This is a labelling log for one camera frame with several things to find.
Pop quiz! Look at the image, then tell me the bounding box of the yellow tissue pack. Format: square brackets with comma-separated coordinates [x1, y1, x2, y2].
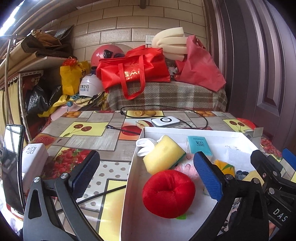
[213, 159, 235, 177]

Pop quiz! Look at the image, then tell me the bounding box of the plaid covered cabinet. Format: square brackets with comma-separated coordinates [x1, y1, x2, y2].
[106, 81, 227, 111]

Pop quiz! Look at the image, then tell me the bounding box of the teal tissue pack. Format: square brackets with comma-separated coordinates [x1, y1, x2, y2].
[186, 136, 213, 156]

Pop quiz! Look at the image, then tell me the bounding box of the yellow green scrub sponge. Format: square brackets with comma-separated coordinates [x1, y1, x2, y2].
[143, 135, 186, 175]

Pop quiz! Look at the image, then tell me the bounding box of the white power bank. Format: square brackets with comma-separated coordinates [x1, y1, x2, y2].
[151, 116, 181, 128]

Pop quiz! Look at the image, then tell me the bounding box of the white charger box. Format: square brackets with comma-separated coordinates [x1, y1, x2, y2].
[22, 143, 49, 194]

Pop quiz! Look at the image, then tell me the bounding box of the black cable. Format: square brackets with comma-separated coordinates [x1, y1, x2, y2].
[105, 104, 209, 136]

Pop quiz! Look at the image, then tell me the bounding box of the white helmet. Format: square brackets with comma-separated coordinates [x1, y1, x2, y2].
[79, 74, 104, 97]

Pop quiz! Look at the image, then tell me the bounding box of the yellow shopping bag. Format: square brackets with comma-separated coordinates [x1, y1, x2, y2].
[60, 57, 90, 96]

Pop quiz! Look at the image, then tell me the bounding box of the black smartphone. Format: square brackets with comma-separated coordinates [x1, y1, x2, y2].
[1, 125, 25, 215]

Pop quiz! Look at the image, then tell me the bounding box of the dark red fabric bag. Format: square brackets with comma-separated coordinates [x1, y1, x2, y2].
[175, 35, 226, 92]

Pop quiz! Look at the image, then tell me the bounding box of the cream foam roll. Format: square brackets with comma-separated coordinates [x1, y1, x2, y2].
[152, 27, 187, 61]

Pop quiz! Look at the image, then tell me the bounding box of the dark wooden door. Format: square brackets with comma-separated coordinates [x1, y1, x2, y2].
[204, 1, 295, 149]

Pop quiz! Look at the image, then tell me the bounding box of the small white open box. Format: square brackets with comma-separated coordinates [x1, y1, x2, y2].
[244, 128, 263, 149]

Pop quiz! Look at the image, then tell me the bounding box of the red helmet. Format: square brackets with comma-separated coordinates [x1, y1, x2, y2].
[91, 44, 125, 70]

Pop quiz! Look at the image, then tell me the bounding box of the red plush apple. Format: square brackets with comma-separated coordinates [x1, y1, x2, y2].
[142, 170, 196, 218]

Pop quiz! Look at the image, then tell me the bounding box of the white cloth item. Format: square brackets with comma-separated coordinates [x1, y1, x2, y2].
[136, 138, 158, 157]

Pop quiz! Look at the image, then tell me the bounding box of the red tote bag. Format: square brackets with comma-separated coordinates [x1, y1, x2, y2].
[96, 45, 170, 100]

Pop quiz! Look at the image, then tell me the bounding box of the pale yellow sponge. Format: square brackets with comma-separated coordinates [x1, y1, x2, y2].
[243, 170, 264, 186]

